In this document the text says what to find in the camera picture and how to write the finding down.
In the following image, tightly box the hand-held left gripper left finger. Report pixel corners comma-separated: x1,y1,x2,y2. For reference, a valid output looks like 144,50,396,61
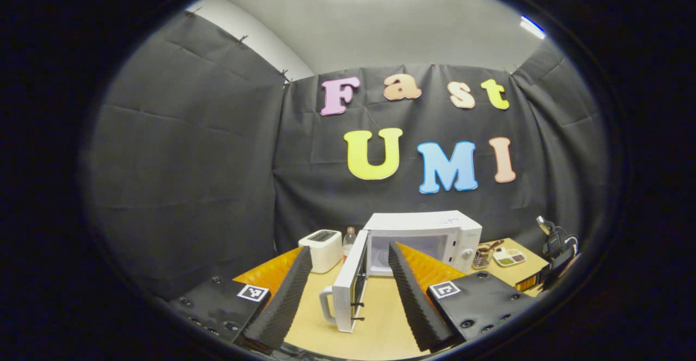
169,246,314,353

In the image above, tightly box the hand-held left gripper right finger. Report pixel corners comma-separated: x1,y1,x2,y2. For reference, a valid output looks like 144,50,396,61
388,241,536,352

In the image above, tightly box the white microwave oven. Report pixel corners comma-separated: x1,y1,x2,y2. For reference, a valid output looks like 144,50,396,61
320,210,483,333

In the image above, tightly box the white divided dish with grains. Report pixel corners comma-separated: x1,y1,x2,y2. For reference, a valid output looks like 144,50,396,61
492,247,528,267

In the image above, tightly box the white toaster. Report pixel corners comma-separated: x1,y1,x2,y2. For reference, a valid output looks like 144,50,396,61
298,229,343,274

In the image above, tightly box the clear plastic water bottle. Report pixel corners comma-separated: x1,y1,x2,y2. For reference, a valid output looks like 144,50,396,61
343,227,357,264

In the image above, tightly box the black backdrop cloth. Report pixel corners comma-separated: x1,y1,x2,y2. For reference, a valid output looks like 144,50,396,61
82,10,610,302

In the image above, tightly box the small ceiling light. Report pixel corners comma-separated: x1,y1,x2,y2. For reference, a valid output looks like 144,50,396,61
519,15,546,40

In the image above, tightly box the metal wire utensil holder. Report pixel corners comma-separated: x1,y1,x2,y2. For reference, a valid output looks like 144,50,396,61
472,246,493,270

